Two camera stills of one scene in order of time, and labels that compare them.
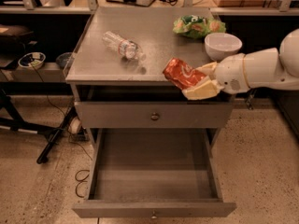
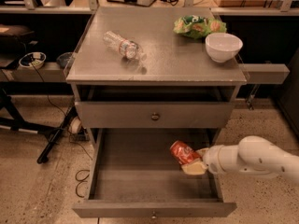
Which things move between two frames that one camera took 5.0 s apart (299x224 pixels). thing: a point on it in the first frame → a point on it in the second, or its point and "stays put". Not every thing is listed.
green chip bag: x=196 y=27 stays put
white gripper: x=230 y=73 → x=211 y=159
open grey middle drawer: x=153 y=174 stays put
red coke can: x=181 y=74 → x=183 y=152
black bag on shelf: x=15 y=41 stays put
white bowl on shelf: x=32 y=61 stays put
